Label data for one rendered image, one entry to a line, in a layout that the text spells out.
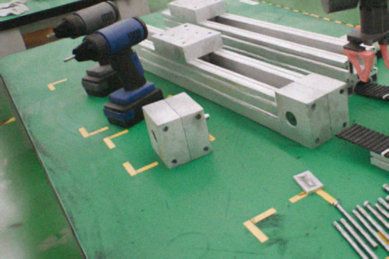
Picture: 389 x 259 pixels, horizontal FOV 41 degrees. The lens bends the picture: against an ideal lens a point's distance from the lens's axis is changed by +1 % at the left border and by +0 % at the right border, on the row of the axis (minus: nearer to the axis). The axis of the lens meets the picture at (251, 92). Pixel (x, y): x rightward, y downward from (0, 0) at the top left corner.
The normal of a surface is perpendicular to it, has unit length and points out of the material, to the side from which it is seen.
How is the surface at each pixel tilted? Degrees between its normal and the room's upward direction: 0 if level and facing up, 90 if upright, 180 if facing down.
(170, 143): 90
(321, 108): 90
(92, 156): 0
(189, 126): 90
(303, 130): 90
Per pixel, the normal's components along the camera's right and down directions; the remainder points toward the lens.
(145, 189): -0.16, -0.90
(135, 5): 0.51, 0.29
